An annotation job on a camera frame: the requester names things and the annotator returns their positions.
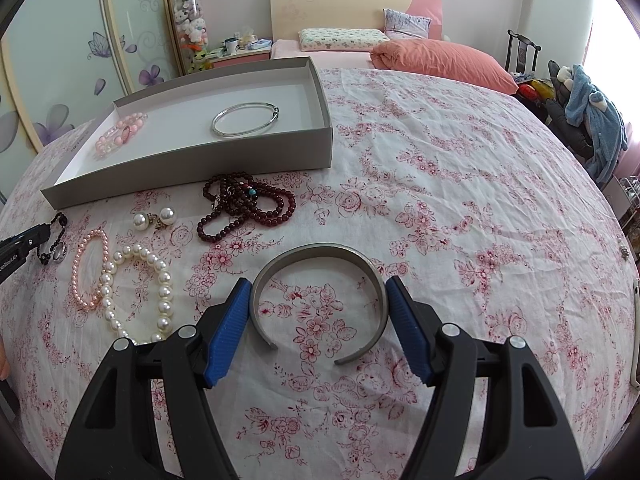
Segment white pearl bracelet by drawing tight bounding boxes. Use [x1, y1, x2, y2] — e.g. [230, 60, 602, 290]
[100, 243, 175, 346]

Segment thin silver bangle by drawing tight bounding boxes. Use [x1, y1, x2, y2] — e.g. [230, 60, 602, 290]
[211, 102, 280, 139]

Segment pink pearl bracelet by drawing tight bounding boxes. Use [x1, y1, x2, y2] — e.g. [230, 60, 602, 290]
[73, 229, 112, 312]

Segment grey cardboard box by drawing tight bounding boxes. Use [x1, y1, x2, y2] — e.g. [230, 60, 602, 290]
[40, 56, 334, 211]

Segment dark wooden chair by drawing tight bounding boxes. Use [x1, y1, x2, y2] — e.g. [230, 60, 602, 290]
[504, 29, 542, 78]

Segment cream and pink headboard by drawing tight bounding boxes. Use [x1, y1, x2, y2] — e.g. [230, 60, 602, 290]
[270, 0, 445, 46]

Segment bed with pink sheet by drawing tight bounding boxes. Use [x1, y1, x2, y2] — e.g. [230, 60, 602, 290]
[270, 39, 376, 69]

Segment blue plush robe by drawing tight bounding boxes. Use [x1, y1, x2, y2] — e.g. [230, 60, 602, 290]
[565, 64, 629, 186]

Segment pink crystal bead bracelet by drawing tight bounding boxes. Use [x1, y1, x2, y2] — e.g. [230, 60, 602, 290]
[95, 112, 149, 157]

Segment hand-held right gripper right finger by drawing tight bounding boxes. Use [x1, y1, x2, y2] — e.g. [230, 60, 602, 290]
[385, 276, 586, 480]

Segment cream patterned pillow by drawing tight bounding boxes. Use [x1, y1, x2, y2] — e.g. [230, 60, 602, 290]
[298, 27, 392, 53]

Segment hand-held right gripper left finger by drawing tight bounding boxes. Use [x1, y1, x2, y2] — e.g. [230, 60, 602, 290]
[54, 277, 253, 480]

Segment white wire rack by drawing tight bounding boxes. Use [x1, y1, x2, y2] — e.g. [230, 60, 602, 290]
[611, 174, 640, 266]

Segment red and yellow toys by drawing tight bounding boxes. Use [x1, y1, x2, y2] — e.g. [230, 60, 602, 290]
[517, 77, 556, 103]

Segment clear plush toy display tube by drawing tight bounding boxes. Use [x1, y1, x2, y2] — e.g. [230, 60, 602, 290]
[171, 0, 211, 76]

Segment dark red bead necklace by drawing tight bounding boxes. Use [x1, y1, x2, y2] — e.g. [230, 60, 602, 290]
[196, 172, 298, 244]

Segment purple and white pillow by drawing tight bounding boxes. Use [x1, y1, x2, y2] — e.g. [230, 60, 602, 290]
[383, 8, 432, 40]

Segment wardrobe with flower doors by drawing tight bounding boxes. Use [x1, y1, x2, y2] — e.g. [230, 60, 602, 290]
[0, 0, 187, 161]

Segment black bead bracelet with ring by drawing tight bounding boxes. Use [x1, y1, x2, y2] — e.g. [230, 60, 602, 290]
[39, 212, 68, 266]

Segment grey metal cuff bangle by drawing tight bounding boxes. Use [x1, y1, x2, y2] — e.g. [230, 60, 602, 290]
[250, 242, 391, 366]

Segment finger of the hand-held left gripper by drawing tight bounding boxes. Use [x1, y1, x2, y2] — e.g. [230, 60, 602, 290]
[0, 224, 52, 262]

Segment folded salmon quilt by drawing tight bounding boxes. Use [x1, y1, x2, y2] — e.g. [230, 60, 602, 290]
[370, 39, 519, 96]

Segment yellow green plush toy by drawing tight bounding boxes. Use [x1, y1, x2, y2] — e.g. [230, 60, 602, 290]
[190, 45, 212, 74]

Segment pink and cream nightstand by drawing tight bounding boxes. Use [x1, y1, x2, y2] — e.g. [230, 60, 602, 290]
[207, 42, 273, 70]

